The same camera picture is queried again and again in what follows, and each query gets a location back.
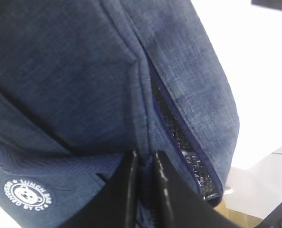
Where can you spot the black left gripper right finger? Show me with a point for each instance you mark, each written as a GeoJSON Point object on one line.
{"type": "Point", "coordinates": [177, 205]}

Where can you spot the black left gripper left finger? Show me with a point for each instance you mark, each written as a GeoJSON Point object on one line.
{"type": "Point", "coordinates": [115, 205]}

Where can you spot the navy blue lunch bag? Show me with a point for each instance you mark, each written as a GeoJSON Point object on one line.
{"type": "Point", "coordinates": [82, 82]}

